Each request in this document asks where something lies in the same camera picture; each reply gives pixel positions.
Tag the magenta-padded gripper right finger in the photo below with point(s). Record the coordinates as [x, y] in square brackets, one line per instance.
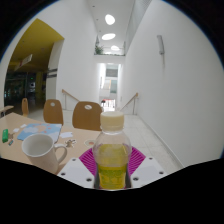
[148, 170]

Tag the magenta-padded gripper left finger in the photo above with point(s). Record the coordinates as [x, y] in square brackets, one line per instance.
[75, 169]

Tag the clear bottle with yellow drink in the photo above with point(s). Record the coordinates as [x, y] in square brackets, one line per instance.
[111, 156]

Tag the brown figure sticker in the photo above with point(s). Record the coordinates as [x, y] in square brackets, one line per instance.
[70, 143]

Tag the round white sticker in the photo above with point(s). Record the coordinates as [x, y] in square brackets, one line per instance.
[89, 143]

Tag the white paper card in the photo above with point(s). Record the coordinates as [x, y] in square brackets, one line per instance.
[66, 135]

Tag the white mug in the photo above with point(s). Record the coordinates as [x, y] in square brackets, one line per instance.
[38, 151]

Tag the green lighter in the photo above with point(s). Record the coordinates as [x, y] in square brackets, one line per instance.
[5, 135]

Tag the light wooden side table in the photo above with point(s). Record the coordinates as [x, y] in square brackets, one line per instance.
[6, 109]

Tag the dark shelf unit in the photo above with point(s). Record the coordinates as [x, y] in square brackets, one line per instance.
[20, 90]

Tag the white hanging sign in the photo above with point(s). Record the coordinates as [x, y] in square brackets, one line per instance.
[23, 62]

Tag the green potted plant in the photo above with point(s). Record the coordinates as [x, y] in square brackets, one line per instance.
[98, 49]

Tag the round ceiling lights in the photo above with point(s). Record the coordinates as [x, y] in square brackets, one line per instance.
[109, 25]

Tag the grey wall lamp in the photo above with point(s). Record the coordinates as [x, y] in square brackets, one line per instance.
[160, 45]

